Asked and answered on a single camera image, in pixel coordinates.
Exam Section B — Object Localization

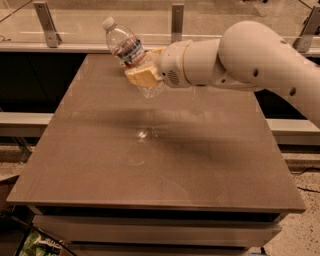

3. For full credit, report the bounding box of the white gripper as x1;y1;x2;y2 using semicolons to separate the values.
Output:
125;40;191;88

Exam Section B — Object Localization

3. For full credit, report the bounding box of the clear plastic water bottle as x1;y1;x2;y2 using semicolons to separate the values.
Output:
102;17;164;98

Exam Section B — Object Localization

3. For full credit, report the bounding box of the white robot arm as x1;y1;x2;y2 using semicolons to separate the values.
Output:
125;21;320;127

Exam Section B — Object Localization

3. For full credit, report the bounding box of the glass railing panel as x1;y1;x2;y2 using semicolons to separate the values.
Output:
0;0;320;48

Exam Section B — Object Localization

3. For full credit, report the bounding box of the grey table drawer base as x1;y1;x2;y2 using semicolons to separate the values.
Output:
33;215;281;250

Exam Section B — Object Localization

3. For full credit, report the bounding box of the green patterned bag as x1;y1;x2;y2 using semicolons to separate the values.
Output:
18;231;62;256

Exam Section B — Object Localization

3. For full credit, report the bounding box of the middle metal railing bracket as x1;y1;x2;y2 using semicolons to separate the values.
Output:
171;3;184;43

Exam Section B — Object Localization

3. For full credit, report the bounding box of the metal railing bracket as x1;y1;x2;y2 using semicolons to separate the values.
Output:
33;0;62;48
293;6;320;53
171;3;184;43

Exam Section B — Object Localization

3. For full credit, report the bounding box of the left metal railing bracket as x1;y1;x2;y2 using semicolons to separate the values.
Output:
33;0;62;48

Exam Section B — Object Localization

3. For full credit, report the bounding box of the right metal railing bracket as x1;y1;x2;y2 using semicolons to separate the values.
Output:
293;6;320;53

